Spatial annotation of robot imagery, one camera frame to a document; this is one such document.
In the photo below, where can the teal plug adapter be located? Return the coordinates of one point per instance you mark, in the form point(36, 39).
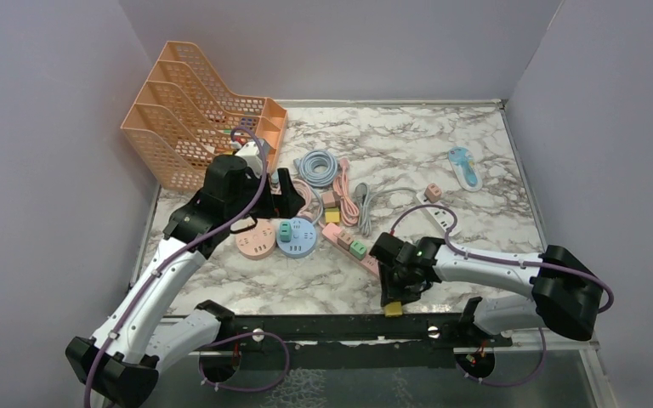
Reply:
point(285, 231)

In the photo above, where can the blue round power strip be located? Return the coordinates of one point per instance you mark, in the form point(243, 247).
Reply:
point(304, 238)

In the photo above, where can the orange mesh file organizer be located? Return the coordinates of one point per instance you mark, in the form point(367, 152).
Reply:
point(184, 114)

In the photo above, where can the pink plug adapter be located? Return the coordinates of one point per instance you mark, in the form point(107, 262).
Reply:
point(433, 193)

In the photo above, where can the blue white oval device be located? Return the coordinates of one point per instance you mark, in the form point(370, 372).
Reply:
point(464, 166)

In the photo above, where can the pink long power strip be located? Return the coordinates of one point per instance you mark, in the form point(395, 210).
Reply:
point(369, 263)

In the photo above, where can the green plug adapter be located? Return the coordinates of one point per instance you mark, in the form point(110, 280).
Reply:
point(358, 250)

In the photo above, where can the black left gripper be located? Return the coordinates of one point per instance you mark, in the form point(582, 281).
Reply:
point(285, 205)

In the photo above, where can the yellow plug adapter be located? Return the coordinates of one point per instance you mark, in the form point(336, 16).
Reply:
point(393, 309)
point(332, 215)

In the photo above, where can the tan plug adapter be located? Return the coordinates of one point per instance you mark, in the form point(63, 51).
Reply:
point(345, 240)

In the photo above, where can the yellow plug adapter front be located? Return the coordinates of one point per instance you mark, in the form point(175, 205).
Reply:
point(393, 309)

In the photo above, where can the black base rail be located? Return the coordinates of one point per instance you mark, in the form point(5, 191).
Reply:
point(344, 341)

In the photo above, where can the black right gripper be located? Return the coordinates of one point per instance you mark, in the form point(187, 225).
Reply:
point(389, 289)

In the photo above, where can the white power strip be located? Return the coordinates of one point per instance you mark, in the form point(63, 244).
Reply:
point(439, 218)

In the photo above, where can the yellow plug adapter middle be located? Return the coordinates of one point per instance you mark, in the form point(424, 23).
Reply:
point(332, 215)

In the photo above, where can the pink round power strip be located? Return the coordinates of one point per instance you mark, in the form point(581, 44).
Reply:
point(258, 242)

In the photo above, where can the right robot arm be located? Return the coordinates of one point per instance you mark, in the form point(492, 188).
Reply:
point(551, 289)

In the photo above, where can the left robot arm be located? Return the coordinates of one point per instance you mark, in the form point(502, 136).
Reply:
point(123, 359)

